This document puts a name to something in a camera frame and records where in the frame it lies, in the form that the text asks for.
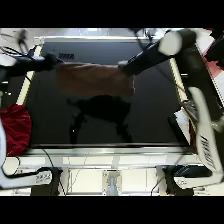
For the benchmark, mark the brown T-shirt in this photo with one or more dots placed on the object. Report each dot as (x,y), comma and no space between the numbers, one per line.
(93,80)

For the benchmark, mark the silver frame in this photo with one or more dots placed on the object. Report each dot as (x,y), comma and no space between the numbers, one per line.
(111,156)

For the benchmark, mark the red garment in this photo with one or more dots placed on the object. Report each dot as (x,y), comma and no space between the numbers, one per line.
(16,130)

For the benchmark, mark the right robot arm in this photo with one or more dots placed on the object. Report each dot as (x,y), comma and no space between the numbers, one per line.
(150,55)

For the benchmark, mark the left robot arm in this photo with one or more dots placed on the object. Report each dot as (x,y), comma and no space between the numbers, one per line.
(23,64)

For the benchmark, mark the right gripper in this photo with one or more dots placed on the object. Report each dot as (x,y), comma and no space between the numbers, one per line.
(126,68)

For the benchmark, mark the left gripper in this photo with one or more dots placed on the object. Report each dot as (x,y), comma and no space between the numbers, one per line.
(52,61)

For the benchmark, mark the grey garment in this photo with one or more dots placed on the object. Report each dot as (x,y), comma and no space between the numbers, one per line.
(188,107)

